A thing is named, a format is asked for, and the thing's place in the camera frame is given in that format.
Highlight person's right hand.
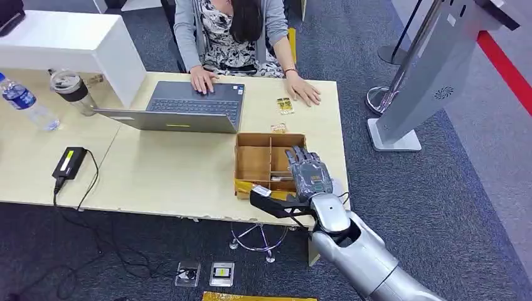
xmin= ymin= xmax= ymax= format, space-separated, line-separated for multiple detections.
xmin=189 ymin=65 xmax=220 ymax=95

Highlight black adapter cable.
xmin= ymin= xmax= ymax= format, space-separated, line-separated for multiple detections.
xmin=53 ymin=149 xmax=100 ymax=211

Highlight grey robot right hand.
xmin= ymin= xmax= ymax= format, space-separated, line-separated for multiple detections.
xmin=284 ymin=145 xmax=335 ymax=204

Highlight white box shelf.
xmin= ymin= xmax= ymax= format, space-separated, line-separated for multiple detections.
xmin=0 ymin=9 xmax=147 ymax=109

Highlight floor socket with yellow label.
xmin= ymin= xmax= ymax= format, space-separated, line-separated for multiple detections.
xmin=208 ymin=261 xmax=235 ymax=288

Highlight open floor socket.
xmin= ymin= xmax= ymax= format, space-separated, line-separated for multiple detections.
xmin=174 ymin=261 xmax=201 ymax=288

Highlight yellow black card packet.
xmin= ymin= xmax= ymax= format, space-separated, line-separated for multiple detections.
xmin=275 ymin=97 xmax=295 ymax=116

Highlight black power adapter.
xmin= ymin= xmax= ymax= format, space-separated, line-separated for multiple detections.
xmin=51 ymin=146 xmax=88 ymax=181

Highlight chrome stanchion base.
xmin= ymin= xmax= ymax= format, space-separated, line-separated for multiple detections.
xmin=365 ymin=85 xmax=400 ymax=116

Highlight clear plastic water bottle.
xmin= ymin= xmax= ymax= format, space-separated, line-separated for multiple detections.
xmin=0 ymin=72 xmax=61 ymax=132

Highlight grey open laptop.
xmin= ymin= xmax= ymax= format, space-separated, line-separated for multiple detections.
xmin=93 ymin=80 xmax=247 ymax=135

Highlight person's left hand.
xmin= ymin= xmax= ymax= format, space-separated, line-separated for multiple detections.
xmin=285 ymin=72 xmax=322 ymax=108

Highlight chrome stool base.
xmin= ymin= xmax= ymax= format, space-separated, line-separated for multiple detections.
xmin=228 ymin=223 xmax=290 ymax=265

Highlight person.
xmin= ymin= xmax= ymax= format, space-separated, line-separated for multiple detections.
xmin=173 ymin=0 xmax=299 ymax=79

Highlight black monitor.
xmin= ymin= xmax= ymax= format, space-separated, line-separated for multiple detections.
xmin=0 ymin=0 xmax=26 ymax=38

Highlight wooden divided card box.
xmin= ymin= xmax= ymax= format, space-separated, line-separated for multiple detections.
xmin=233 ymin=132 xmax=307 ymax=202

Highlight yellow sheet on floor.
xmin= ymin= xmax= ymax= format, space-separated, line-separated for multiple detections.
xmin=201 ymin=291 xmax=318 ymax=301

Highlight black stanchion pole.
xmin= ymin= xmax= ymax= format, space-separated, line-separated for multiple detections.
xmin=376 ymin=0 xmax=425 ymax=66

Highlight pale desk leg panel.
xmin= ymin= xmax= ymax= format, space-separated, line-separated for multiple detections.
xmin=307 ymin=237 xmax=322 ymax=268

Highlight black floor cables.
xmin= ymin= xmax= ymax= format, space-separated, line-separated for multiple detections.
xmin=0 ymin=211 xmax=186 ymax=301

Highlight person's hand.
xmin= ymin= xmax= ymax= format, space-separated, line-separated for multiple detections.
xmin=189 ymin=65 xmax=220 ymax=95
xmin=285 ymin=72 xmax=322 ymax=108

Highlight clear tumbler with black sleeve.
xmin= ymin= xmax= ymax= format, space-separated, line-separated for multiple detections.
xmin=49 ymin=68 xmax=98 ymax=117

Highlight grey kiosk stand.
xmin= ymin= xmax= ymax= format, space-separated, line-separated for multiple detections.
xmin=366 ymin=0 xmax=521 ymax=153

